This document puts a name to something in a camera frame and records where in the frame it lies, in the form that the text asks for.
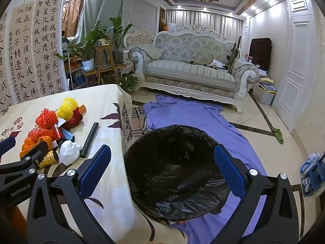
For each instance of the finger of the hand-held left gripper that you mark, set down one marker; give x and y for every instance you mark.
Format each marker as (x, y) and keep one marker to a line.
(35, 153)
(6, 146)

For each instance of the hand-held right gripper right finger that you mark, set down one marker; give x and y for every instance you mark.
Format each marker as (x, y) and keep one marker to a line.
(229, 169)

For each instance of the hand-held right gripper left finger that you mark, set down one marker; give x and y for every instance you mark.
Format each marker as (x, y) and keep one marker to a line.
(95, 169)

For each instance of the small yellow brown bottle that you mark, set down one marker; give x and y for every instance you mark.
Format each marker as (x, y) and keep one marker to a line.
(49, 159)

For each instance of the black tube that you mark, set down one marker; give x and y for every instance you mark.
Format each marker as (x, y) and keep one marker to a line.
(89, 139)

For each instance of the red bottle with black cap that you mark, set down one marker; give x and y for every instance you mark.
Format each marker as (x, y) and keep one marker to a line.
(57, 132)

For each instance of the white tissue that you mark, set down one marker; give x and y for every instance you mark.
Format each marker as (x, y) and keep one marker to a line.
(68, 152)

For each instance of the red foam fruit net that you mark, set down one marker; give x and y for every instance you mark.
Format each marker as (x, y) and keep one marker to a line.
(45, 118)

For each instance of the light blue packet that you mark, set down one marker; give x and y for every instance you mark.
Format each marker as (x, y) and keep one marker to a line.
(68, 135)

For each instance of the white paper cone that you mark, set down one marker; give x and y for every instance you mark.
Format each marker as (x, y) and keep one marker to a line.
(61, 123)

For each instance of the dark red wrapper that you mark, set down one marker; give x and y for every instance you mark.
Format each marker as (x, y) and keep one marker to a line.
(75, 119)

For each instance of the yellow foam fruit net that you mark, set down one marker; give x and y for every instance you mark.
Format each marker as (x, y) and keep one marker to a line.
(67, 108)

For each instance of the trash bin with black bag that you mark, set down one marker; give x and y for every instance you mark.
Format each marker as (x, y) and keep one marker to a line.
(172, 162)

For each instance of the purple bed sheet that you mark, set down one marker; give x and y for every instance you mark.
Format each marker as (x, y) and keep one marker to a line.
(203, 122)

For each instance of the green slipper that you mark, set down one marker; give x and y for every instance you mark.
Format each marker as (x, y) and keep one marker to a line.
(276, 131)
(280, 138)

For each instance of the orange paper scrap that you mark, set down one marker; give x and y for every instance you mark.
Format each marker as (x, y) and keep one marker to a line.
(82, 109)

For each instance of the floral tablecloth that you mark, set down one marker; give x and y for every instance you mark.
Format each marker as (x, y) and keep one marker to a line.
(96, 99)

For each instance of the plaid cloth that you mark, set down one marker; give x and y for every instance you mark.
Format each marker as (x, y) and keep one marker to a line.
(138, 113)

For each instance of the white blue shoe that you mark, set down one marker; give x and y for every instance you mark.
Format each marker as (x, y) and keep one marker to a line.
(309, 162)

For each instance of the white storage box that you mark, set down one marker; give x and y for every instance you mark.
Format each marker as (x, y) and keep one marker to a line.
(264, 95)

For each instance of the blue white slipper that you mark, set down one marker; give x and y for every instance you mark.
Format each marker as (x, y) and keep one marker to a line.
(314, 183)

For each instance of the small green floor plant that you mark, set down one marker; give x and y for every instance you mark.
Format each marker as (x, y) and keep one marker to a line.
(128, 81)

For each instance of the large calligraphy scroll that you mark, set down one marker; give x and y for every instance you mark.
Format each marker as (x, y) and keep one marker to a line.
(33, 50)

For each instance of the leafy plant in white pot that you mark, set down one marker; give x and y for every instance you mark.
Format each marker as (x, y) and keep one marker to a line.
(87, 64)

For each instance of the ornate grey white sofa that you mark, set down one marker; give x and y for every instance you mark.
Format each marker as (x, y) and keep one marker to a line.
(188, 73)

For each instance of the pile of papers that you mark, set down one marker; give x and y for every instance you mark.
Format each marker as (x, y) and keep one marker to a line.
(217, 64)

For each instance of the white panelled door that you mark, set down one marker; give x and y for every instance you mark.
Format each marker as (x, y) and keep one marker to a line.
(294, 81)

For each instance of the white drawer cabinet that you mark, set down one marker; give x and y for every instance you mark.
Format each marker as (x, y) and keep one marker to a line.
(128, 62)

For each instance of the black folded tripod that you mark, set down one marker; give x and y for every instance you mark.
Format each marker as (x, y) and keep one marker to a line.
(193, 62)

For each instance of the toy rifle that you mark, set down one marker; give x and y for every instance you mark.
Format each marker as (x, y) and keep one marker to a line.
(233, 56)

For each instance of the tall plant in dark pot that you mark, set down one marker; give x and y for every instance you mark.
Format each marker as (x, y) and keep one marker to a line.
(118, 56)

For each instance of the dark brown cloth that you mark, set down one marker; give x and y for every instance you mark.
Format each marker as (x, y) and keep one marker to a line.
(260, 52)

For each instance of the small decorative clock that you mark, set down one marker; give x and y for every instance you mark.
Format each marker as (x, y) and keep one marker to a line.
(104, 42)

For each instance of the ornate white armchair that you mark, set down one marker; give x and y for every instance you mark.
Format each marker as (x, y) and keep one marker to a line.
(138, 39)

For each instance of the brown curtain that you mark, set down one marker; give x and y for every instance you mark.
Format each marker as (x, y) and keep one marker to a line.
(72, 17)

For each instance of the white pleated curtain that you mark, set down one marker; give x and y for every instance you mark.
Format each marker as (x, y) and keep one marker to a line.
(203, 20)

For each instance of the orange flower vase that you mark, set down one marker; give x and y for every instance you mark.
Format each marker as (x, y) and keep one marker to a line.
(165, 26)

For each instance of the grey blue drape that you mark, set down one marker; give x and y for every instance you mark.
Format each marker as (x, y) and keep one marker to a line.
(101, 10)

